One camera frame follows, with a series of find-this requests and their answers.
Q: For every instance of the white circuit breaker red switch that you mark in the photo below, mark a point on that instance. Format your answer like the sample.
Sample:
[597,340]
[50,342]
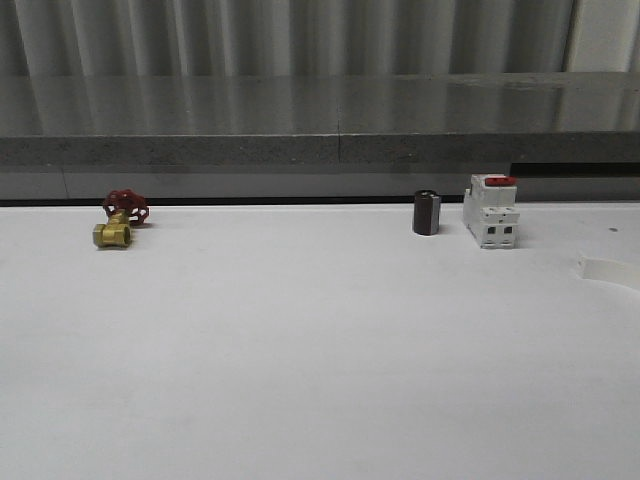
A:
[489,210]

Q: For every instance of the grey stone countertop ledge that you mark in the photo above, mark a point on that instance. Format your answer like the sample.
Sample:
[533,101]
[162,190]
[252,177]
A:
[564,136]

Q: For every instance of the white half pipe clamp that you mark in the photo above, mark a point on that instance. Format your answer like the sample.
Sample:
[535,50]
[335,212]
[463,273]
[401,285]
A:
[611,271]

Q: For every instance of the dark brown cylindrical capacitor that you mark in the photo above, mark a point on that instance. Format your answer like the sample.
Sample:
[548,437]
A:
[426,212]

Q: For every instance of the brass valve red handle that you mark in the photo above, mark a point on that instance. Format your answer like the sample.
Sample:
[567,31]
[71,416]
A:
[125,209]

